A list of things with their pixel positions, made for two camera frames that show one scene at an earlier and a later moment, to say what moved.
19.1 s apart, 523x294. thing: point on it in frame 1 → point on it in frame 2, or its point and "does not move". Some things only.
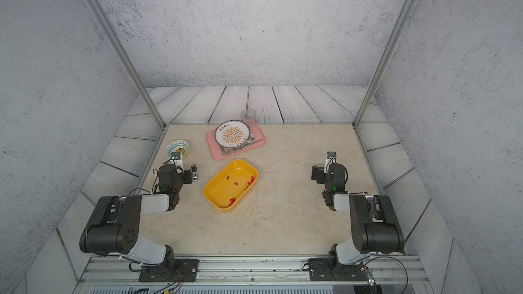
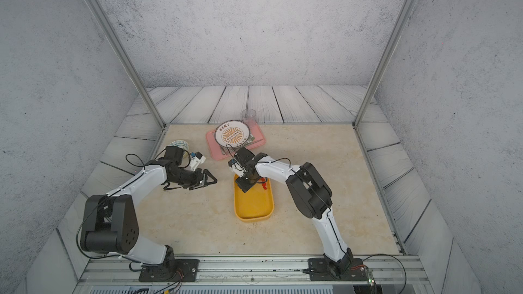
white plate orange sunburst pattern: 232,134 does not move
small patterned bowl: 178,146 does not move
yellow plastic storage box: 231,185 → 255,204
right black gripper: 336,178 → 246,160
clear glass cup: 248,116 does not move
